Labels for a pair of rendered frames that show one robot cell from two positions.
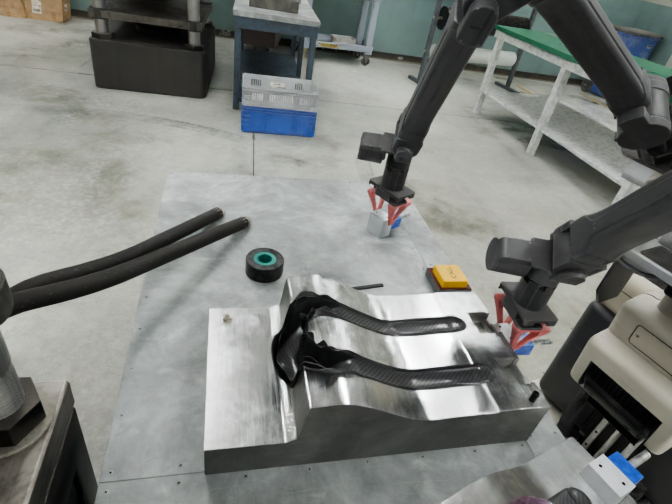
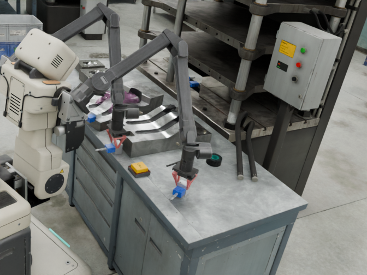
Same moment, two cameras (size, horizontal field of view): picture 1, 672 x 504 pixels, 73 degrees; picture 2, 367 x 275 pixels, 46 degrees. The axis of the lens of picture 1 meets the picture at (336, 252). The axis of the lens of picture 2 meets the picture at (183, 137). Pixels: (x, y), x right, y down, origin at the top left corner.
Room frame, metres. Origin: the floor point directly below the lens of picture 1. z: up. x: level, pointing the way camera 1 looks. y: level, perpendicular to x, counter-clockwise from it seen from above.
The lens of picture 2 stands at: (2.48, -0.71, 1.92)
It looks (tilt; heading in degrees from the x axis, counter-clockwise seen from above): 28 degrees down; 159
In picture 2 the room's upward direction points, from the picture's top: 11 degrees clockwise
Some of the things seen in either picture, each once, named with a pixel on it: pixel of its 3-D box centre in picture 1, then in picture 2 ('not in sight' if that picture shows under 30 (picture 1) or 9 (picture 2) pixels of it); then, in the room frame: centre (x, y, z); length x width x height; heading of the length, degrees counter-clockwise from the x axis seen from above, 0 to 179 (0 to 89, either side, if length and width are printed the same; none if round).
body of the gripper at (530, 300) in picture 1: (532, 292); (117, 124); (0.65, -0.35, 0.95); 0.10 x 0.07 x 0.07; 15
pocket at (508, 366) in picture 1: (510, 378); not in sight; (0.52, -0.32, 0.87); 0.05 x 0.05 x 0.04; 18
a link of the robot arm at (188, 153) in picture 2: (397, 155); (189, 153); (1.01, -0.10, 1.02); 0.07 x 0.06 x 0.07; 90
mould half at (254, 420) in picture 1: (367, 357); (161, 127); (0.51, -0.08, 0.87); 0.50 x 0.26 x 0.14; 108
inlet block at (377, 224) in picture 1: (392, 219); (177, 192); (1.04, -0.13, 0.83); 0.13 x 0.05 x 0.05; 136
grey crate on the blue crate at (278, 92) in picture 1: (279, 92); not in sight; (3.70, 0.70, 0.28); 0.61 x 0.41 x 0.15; 105
